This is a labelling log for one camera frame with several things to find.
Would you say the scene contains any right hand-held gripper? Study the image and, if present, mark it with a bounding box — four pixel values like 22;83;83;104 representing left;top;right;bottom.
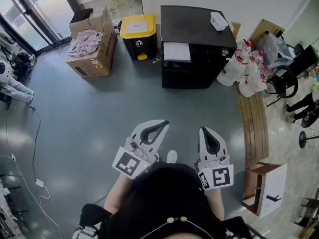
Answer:
194;126;235;191

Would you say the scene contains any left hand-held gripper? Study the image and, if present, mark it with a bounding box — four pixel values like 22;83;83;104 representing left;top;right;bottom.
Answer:
112;119;170;180

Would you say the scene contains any white paper sheet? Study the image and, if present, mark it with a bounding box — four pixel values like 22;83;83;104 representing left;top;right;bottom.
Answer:
163;42;192;63

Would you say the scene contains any person's left forearm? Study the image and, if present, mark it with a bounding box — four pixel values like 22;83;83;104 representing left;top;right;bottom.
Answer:
103;173;137;215

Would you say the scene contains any person's right forearm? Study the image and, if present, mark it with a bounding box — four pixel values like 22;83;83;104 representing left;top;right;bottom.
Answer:
205;186;225;222

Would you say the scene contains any white shoe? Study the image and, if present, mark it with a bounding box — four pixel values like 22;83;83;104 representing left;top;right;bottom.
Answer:
165;149;178;164

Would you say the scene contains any wooden slatted bench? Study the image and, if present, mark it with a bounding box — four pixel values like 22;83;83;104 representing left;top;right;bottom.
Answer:
235;83;270;169

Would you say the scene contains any person's black clothing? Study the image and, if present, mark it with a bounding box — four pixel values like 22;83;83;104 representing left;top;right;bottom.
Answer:
79;161;253;239

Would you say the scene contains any pile of white plastic bags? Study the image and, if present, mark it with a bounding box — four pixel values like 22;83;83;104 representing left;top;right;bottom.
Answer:
216;39;273;98

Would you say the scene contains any white printed board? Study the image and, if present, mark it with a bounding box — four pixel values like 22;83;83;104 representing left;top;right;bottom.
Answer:
257;163;288;220

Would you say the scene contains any black round stand base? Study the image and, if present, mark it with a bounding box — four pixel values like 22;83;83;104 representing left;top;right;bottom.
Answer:
299;130;319;149

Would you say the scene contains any black round chair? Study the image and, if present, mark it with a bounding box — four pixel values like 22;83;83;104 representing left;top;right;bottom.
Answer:
264;65;299;108

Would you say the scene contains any large brown cardboard box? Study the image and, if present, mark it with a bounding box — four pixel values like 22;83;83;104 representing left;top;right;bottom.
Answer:
65;5;118;79

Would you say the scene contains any yellow lid black trash bin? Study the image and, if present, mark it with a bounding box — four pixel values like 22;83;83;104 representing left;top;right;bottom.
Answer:
119;14;158;61

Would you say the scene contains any clear plastic storage bin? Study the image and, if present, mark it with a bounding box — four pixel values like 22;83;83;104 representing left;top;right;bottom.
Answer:
256;32;294;69

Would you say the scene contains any pile of pink cloths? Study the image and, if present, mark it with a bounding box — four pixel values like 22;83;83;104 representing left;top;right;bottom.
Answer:
67;29;104;58

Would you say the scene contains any small cardboard piece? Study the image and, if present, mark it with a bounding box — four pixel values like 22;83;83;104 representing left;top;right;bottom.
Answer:
227;21;242;40

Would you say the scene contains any white packet on cabinet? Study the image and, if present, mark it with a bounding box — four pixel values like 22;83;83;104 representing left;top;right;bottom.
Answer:
210;11;229;31

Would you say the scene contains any flat cardboard sheet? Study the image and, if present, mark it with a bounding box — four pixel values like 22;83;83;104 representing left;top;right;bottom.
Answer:
250;18;286;45

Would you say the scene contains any black cloth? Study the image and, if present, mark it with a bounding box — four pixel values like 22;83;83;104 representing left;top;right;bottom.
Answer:
69;7;94;24

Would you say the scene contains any black equipment pile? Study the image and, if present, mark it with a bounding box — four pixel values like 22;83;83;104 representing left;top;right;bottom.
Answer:
0;32;38;81

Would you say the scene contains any cluttered equipment shelf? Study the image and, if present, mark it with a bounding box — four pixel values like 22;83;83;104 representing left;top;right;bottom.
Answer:
0;174;29;239

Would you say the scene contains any glass door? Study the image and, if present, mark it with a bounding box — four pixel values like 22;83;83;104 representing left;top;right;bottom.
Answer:
0;0;84;57

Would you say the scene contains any white beaded cord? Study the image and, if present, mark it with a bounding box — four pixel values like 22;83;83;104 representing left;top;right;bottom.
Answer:
139;215;215;239

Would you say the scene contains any black floor cable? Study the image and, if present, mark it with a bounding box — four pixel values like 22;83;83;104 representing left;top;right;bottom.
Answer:
26;104;42;182

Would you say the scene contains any white buckled strap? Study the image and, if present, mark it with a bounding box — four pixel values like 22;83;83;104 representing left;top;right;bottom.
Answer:
71;222;103;239

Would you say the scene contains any white cable with adapter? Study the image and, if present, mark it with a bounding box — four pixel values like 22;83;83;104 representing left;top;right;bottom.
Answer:
0;154;63;239

